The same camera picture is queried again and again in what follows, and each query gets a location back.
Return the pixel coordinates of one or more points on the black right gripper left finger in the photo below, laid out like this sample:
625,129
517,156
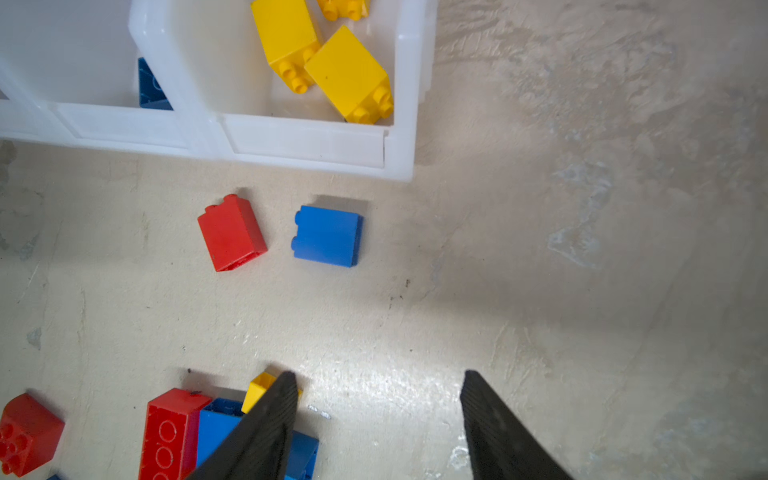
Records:
259,446

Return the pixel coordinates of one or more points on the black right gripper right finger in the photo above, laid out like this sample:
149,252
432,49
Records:
499,445

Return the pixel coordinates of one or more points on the tall red lego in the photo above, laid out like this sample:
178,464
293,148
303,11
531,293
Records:
170,441

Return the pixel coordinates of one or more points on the small blue lego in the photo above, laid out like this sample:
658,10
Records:
151,95

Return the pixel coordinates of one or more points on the small yellow lego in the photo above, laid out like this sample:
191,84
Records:
256,390

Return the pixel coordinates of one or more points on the white three-compartment bin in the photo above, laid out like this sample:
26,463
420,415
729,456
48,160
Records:
69,76

